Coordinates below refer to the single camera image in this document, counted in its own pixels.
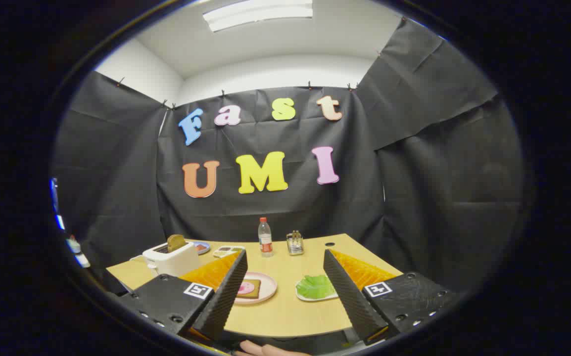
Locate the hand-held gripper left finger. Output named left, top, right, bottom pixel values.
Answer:
left=117, top=249, right=249, bottom=342

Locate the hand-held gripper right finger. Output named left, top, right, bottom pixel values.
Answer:
left=323, top=249, right=464, bottom=346

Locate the green lettuce leaf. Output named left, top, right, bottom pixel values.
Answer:
left=296, top=274, right=336, bottom=300

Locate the toast slice under ham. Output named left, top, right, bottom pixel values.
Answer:
left=238, top=279, right=261, bottom=300

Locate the white divided tray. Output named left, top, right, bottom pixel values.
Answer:
left=213, top=245, right=245, bottom=259

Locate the small white plate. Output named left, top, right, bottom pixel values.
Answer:
left=295, top=277, right=339, bottom=302

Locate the pink plate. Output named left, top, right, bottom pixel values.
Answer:
left=235, top=271, right=278, bottom=305

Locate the clear bottle with red cap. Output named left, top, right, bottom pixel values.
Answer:
left=258, top=217, right=273, bottom=258

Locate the white toaster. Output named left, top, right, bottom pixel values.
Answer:
left=142, top=241, right=200, bottom=277

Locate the black backdrop cloth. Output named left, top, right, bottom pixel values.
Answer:
left=50, top=17, right=523, bottom=297

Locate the ceiling light panel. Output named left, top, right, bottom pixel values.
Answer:
left=202, top=0, right=314, bottom=33

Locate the metal wire holder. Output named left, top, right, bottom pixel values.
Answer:
left=286, top=230, right=305, bottom=256

